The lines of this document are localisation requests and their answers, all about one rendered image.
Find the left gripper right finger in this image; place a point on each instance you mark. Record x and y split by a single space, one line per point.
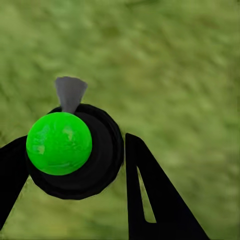
174 220

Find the pesticide atomizer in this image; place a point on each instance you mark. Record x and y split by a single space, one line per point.
76 150

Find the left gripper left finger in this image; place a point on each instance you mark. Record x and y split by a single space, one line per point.
13 175

